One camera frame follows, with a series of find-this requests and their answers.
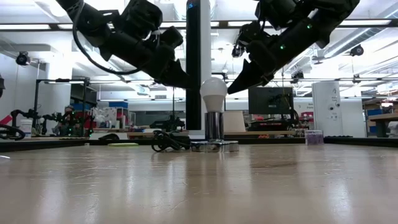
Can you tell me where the wooden workbench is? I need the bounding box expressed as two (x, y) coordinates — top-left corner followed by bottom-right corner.
(368, 112), (398, 138)

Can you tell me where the black ceiling camera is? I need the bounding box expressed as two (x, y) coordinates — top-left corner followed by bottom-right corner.
(290, 70), (305, 85)
(16, 51), (31, 67)
(349, 44), (364, 57)
(231, 43), (246, 58)

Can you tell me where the white lightbulb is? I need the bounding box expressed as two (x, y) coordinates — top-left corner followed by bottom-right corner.
(200, 77), (228, 113)

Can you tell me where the flat black object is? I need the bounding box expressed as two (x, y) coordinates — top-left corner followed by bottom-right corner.
(98, 133), (121, 142)

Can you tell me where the white bucket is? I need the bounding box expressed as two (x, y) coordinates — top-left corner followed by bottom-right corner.
(19, 119), (34, 138)

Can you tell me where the black monitor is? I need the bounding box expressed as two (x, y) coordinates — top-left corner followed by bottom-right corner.
(248, 86), (295, 115)

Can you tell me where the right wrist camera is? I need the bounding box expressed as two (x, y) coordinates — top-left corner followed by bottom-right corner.
(238, 22), (265, 47)

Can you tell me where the black lamp power cord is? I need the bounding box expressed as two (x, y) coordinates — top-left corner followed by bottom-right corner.
(151, 129), (192, 153)

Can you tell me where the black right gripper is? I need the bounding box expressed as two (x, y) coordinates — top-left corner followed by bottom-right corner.
(228, 34), (299, 95)

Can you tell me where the person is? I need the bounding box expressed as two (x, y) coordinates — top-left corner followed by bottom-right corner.
(63, 105), (77, 136)

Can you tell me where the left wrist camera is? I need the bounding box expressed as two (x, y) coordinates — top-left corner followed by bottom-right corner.
(161, 26), (185, 48)

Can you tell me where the ceiling light rail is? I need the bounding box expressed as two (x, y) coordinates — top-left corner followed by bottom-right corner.
(0, 19), (398, 31)

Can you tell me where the beige lampshade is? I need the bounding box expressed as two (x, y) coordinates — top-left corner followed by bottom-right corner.
(223, 111), (246, 133)

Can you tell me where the tall room pillar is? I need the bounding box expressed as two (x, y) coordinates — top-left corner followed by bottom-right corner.
(185, 0), (212, 131)

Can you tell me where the black metal frame stand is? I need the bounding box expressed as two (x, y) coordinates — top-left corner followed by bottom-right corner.
(33, 78), (91, 138)

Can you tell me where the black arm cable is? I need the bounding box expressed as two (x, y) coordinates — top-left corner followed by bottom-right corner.
(72, 0), (147, 76)

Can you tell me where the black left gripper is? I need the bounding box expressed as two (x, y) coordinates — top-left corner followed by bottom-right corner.
(124, 34), (191, 90)

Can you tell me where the white cabinet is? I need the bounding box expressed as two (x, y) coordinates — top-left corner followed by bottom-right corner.
(312, 81), (341, 138)

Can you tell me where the flat green pad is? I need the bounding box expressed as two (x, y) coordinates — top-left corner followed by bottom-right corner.
(108, 142), (139, 148)

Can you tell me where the small purple container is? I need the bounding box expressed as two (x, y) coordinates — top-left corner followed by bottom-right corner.
(304, 129), (324, 146)

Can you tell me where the chrome lamp socket base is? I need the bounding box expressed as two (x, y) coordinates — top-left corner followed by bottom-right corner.
(190, 111), (239, 153)

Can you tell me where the black cable loop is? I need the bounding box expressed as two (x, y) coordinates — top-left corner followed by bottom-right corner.
(0, 124), (26, 141)

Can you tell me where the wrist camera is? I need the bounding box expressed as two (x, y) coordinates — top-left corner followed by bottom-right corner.
(238, 22), (265, 47)
(161, 26), (185, 48)

